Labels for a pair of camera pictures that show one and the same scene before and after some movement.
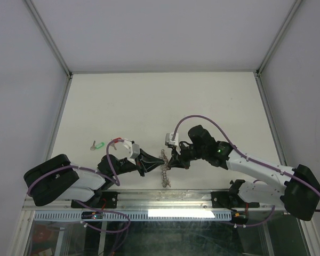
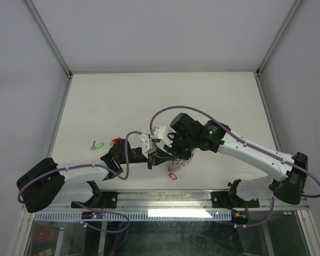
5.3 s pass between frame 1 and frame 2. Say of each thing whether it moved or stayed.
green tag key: stayed
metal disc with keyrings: moved
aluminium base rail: stayed
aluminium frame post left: stayed
